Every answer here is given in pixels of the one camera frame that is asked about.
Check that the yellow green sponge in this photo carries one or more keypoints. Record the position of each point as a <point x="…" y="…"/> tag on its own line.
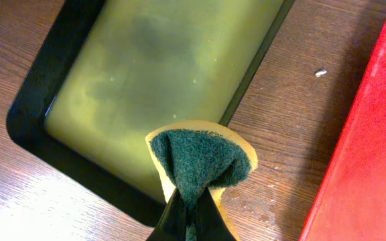
<point x="196" y="154"/>

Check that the black tray with soapy water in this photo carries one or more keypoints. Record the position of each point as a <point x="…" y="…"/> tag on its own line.
<point x="111" y="72"/>

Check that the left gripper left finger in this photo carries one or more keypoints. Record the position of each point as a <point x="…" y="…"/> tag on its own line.
<point x="172" y="224"/>

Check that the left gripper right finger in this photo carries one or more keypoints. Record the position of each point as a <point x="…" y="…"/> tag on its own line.
<point x="208" y="221"/>

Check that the red plastic tray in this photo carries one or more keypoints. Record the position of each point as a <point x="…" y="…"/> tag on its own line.
<point x="351" y="201"/>

